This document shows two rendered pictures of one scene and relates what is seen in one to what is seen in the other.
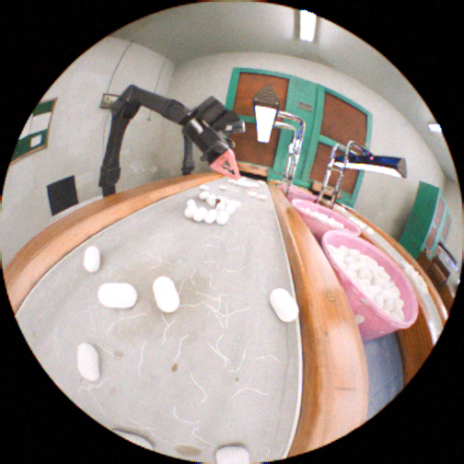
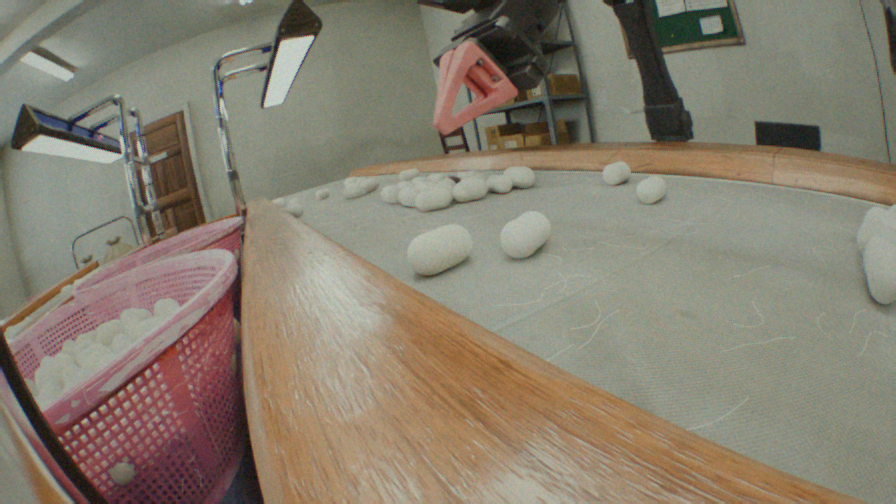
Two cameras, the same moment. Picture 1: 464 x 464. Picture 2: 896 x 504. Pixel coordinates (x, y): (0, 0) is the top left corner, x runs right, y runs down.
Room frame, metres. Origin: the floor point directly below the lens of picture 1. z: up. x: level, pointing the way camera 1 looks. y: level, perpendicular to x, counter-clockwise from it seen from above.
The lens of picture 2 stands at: (0.62, -0.18, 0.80)
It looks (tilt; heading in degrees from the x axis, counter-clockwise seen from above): 17 degrees down; 146
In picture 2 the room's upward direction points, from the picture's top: 11 degrees counter-clockwise
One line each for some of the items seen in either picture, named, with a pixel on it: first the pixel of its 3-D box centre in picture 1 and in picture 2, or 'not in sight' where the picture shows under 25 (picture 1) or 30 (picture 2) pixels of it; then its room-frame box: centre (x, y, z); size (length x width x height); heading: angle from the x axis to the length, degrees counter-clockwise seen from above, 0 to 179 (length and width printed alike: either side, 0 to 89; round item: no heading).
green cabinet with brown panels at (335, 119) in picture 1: (297, 131); not in sight; (1.41, -0.45, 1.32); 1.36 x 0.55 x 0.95; 83
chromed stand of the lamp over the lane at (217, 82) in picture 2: not in sight; (259, 143); (-0.28, -0.03, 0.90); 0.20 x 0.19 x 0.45; 173
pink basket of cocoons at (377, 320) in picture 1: (365, 284); (165, 285); (0.12, -0.28, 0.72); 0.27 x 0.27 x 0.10
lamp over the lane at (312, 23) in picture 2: not in sight; (279, 67); (-0.26, 0.05, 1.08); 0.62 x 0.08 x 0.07; 173
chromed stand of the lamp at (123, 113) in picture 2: not in sight; (116, 196); (-0.32, -0.43, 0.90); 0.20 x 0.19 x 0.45; 173
